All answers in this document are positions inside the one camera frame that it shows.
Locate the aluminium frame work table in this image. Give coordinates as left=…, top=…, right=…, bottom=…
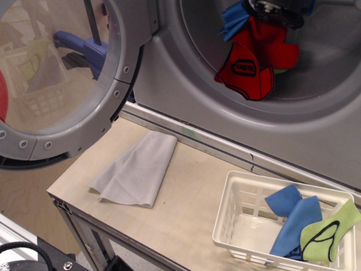
left=48, top=103, right=360, bottom=270

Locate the medium blue cloth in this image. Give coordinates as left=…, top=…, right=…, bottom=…
left=265, top=185, right=323, bottom=261

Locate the white plastic laundry basket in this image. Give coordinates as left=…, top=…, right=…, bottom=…
left=213, top=171, right=357, bottom=270

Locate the green cloth with black print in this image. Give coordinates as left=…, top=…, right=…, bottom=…
left=300, top=200, right=360, bottom=262

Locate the blue clamp handle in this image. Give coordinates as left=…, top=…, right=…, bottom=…
left=53, top=30, right=108, bottom=80

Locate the light blue cloth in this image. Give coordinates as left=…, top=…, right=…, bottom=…
left=220, top=1, right=316, bottom=41

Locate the grey folded cloth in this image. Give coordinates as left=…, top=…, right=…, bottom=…
left=88, top=131, right=177, bottom=208

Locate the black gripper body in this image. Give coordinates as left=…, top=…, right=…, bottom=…
left=243, top=0, right=305, bottom=29

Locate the red cloth with black print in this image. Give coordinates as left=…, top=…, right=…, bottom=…
left=214, top=17, right=300, bottom=100

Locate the grey washing machine body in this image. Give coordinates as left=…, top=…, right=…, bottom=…
left=134, top=1, right=360, bottom=189

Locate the small green cloth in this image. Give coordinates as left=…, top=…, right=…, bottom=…
left=274, top=68, right=288, bottom=75

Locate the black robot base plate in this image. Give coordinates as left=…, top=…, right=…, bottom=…
left=0, top=235, right=85, bottom=271

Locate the round grey machine door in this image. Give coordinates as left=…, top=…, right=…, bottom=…
left=1, top=1, right=158, bottom=170

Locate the black cable loop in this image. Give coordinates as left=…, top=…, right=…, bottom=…
left=0, top=241, right=53, bottom=271

